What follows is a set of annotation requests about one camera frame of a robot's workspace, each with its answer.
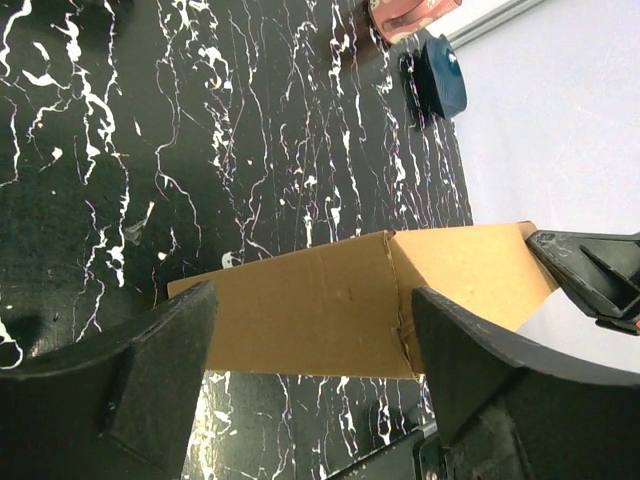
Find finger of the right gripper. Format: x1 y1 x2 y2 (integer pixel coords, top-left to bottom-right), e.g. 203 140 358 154
526 230 639 333

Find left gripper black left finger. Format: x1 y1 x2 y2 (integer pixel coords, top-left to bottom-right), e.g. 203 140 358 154
1 281 217 479

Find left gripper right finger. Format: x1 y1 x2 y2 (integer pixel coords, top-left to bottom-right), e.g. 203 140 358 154
411 287 639 479

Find brown cardboard box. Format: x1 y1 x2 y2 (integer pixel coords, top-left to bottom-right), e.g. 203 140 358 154
167 221 560 380

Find dark blue dish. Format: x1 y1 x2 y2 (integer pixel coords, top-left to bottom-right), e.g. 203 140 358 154
416 35 467 120

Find pink ceramic mug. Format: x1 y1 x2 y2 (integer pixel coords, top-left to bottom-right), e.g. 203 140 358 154
368 0 462 44

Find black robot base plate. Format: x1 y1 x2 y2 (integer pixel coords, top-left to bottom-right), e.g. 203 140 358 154
329 422 449 480

